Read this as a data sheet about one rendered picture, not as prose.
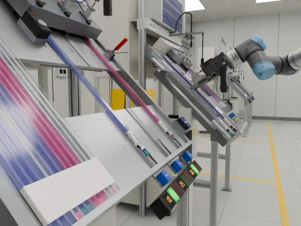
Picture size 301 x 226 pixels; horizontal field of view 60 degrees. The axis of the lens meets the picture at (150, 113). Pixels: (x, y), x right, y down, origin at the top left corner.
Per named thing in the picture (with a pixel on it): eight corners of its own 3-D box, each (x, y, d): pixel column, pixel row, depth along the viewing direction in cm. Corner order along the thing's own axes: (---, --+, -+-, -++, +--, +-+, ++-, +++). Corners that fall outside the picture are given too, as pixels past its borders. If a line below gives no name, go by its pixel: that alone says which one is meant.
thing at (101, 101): (147, 156, 67) (151, 153, 66) (144, 158, 65) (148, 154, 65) (36, 25, 77) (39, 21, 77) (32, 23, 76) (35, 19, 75)
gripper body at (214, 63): (202, 67, 124) (225, 52, 119) (211, 82, 123) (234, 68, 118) (198, 66, 117) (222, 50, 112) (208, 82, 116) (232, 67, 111)
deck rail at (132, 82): (180, 153, 96) (192, 143, 94) (178, 154, 94) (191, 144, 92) (67, 25, 111) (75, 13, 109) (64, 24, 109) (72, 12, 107)
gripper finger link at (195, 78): (183, 80, 122) (201, 70, 120) (190, 91, 121) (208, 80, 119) (182, 79, 118) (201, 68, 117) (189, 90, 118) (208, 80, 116)
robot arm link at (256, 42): (265, 42, 104) (255, 29, 108) (239, 58, 108) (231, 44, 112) (270, 53, 109) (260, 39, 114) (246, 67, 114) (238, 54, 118)
